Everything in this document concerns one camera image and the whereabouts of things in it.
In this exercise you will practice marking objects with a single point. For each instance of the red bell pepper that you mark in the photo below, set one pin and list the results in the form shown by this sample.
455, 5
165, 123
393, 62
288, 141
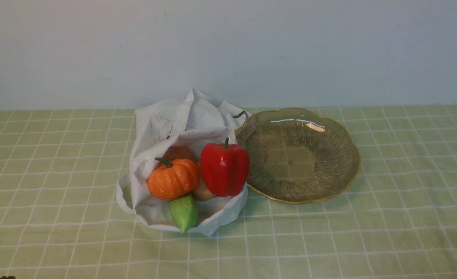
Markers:
224, 168

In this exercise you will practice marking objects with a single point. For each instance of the white cloth tote bag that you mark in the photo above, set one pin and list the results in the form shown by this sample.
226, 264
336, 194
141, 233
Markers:
194, 122

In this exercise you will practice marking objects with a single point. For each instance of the orange vegetable behind pumpkin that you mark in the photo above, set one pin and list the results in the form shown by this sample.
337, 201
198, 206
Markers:
179, 152

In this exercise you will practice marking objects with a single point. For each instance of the brown potato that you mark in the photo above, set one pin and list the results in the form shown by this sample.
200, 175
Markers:
202, 193

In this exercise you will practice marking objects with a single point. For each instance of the orange pumpkin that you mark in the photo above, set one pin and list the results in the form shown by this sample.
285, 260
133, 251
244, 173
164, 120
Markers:
173, 179

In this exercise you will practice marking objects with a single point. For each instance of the amber glass plate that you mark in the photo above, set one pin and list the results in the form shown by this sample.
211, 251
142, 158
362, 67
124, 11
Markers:
298, 156

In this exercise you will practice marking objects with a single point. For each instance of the green ridged gourd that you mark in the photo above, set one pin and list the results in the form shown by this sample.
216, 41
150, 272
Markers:
184, 212

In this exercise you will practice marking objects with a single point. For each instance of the green checked tablecloth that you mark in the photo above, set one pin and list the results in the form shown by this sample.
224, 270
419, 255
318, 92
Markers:
59, 218

